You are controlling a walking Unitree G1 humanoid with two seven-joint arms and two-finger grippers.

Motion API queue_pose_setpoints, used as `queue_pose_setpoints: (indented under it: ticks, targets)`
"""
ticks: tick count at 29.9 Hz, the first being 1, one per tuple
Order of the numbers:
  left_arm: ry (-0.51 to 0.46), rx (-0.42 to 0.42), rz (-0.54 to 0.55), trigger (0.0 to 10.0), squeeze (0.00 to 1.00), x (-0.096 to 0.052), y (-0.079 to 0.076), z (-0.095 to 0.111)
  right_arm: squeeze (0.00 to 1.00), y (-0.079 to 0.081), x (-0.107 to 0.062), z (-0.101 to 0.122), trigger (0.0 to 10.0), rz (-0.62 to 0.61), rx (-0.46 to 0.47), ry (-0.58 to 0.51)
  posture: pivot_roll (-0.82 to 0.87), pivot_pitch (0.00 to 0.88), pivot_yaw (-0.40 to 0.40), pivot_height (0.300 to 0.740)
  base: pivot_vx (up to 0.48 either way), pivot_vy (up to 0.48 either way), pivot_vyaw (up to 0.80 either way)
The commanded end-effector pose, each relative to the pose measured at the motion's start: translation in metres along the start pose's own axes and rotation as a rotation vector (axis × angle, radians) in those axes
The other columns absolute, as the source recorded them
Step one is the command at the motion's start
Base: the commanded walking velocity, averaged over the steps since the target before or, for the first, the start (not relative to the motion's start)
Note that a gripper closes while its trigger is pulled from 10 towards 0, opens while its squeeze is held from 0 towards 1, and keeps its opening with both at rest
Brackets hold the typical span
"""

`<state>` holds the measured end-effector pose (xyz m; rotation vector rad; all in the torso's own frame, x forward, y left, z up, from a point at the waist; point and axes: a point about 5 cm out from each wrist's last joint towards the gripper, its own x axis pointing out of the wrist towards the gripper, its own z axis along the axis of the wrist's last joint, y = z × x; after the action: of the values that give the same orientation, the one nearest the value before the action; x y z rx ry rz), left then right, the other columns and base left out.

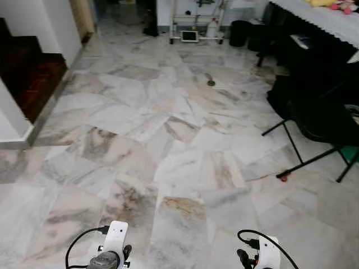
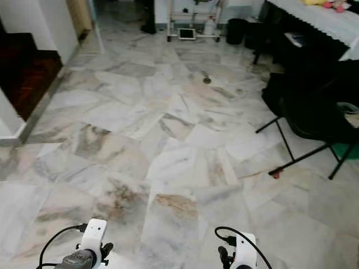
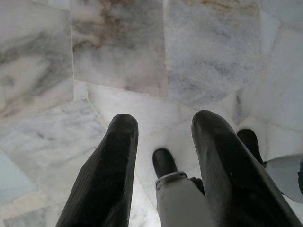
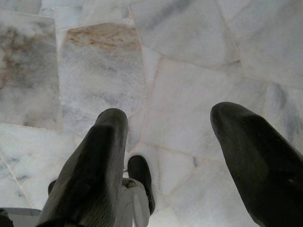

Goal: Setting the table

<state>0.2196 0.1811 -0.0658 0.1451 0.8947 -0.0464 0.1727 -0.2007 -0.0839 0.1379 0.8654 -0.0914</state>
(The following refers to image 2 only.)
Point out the white plastic jug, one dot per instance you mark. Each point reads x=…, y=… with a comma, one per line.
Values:
x=209, y=26

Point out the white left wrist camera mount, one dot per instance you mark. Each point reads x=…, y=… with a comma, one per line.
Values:
x=95, y=232

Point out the white lace tablecloth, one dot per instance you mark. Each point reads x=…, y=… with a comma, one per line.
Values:
x=320, y=25

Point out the white framed tablet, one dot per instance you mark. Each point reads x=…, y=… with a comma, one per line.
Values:
x=186, y=33

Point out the white grey book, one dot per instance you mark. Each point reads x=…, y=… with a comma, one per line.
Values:
x=294, y=39

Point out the yellow plush toy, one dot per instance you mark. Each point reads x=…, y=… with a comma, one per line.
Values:
x=314, y=1

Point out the black folding chair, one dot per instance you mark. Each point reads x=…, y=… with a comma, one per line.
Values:
x=314, y=120

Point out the black upright object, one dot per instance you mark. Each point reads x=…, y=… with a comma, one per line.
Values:
x=148, y=22

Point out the pink plush toy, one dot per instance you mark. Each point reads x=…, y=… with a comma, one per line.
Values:
x=339, y=5

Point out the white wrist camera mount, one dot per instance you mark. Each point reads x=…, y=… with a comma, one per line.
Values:
x=95, y=232
x=245, y=250

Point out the white metal rack cart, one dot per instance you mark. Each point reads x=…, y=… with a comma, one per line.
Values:
x=193, y=21

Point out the black round bin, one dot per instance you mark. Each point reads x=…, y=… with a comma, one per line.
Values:
x=236, y=31

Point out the round metal floor drain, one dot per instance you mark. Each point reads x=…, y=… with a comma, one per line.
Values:
x=207, y=80

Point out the brown wooden door frame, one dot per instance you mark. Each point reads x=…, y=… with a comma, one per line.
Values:
x=81, y=17

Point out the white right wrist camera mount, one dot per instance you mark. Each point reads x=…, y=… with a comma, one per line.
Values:
x=245, y=250

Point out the dark wooden staircase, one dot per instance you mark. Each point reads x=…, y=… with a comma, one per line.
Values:
x=33, y=73

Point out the green mat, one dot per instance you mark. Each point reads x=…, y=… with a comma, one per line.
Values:
x=348, y=150

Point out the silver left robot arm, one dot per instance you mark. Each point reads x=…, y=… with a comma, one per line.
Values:
x=81, y=260

